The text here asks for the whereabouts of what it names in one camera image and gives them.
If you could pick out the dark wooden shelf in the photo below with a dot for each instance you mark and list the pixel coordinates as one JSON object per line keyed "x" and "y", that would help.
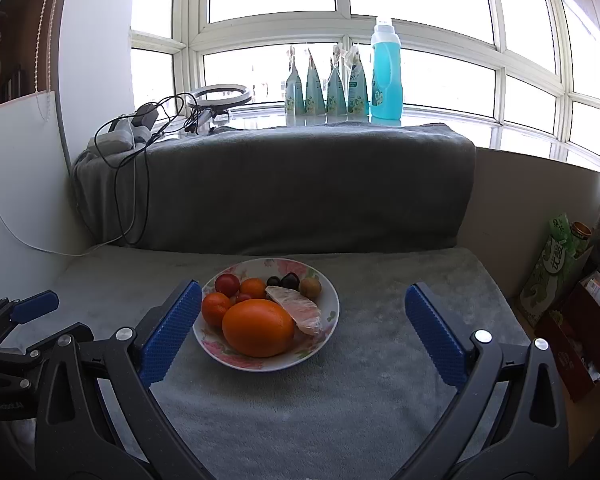
{"x": 0, "y": 75}

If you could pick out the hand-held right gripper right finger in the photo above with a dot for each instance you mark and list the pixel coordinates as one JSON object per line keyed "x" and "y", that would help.
{"x": 432, "y": 335}

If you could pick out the brown-lidded can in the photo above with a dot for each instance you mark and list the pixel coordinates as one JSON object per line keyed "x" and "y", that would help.
{"x": 580, "y": 237}

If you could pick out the large red cherry tomato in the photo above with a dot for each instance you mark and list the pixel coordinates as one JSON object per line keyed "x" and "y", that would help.
{"x": 227, "y": 284}

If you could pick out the floral white plate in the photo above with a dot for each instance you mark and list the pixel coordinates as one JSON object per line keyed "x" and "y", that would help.
{"x": 330, "y": 305}

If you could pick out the small red cherry tomato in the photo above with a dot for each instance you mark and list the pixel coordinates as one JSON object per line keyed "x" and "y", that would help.
{"x": 243, "y": 298}

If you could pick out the white armrest panel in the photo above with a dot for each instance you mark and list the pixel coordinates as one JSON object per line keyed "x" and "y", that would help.
{"x": 20, "y": 170}

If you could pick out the dark red cardboard box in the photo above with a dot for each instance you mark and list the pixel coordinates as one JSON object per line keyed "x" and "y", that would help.
{"x": 575, "y": 330}

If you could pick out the blue detergent bottle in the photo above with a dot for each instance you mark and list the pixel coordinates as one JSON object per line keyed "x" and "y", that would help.
{"x": 387, "y": 80}

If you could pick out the dark purple grape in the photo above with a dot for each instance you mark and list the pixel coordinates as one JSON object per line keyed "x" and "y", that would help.
{"x": 273, "y": 281}
{"x": 290, "y": 281}

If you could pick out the teal floral refill pouch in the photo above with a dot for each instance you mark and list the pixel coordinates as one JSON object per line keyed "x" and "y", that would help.
{"x": 294, "y": 95}
{"x": 357, "y": 95}
{"x": 315, "y": 95}
{"x": 336, "y": 95}

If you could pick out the large smooth orange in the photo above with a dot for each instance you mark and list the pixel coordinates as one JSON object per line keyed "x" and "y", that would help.
{"x": 257, "y": 327}

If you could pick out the grey power adapter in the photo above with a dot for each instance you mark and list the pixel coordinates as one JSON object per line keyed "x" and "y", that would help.
{"x": 145, "y": 115}

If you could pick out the white power adapter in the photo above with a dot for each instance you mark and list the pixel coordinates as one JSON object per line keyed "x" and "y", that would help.
{"x": 115, "y": 140}

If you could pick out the brown longan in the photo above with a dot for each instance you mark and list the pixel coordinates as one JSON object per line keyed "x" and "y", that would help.
{"x": 310, "y": 287}

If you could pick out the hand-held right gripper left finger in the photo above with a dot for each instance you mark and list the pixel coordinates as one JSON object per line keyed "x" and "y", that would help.
{"x": 172, "y": 335}

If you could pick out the bumpy mandarin with stem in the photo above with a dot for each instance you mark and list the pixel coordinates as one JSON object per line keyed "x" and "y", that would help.
{"x": 215, "y": 308}

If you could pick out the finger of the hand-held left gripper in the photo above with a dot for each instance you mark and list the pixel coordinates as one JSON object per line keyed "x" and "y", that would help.
{"x": 35, "y": 306}
{"x": 77, "y": 331}

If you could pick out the peeled pomelo segment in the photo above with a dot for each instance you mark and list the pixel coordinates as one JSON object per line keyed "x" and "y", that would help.
{"x": 300, "y": 310}

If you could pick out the small smooth tangerine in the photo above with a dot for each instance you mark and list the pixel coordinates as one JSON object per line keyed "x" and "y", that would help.
{"x": 253, "y": 288}

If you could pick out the dark grey backrest cushion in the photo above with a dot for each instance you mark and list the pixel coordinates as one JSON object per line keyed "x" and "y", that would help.
{"x": 305, "y": 190}

